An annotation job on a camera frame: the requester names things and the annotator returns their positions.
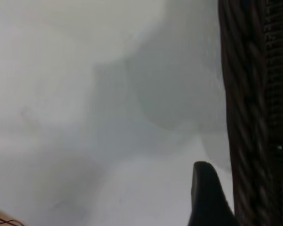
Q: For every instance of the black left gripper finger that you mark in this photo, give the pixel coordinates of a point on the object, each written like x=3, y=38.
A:
x=207, y=200

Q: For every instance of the dark brown woven basket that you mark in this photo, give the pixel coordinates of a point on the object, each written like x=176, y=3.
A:
x=245, y=94

